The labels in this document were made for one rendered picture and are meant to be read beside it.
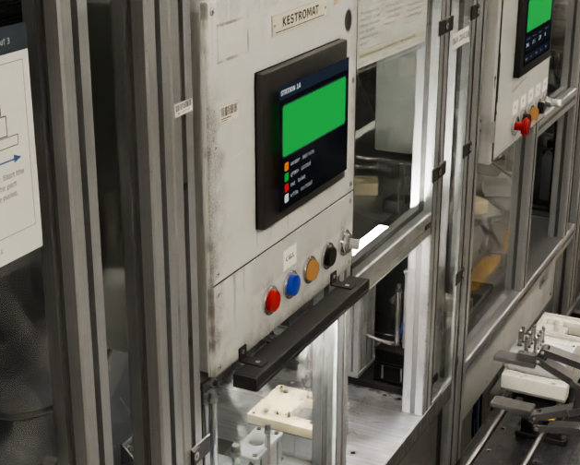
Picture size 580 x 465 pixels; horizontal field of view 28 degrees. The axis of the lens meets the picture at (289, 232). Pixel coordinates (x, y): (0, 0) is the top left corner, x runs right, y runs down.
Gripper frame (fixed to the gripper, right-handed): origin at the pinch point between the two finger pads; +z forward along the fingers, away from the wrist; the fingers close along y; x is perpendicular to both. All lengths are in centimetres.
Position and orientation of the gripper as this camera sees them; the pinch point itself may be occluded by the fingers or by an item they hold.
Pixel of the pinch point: (509, 381)
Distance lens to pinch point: 199.5
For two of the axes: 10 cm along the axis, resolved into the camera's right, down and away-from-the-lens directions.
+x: -4.5, 3.1, -8.4
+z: -8.9, -1.6, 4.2
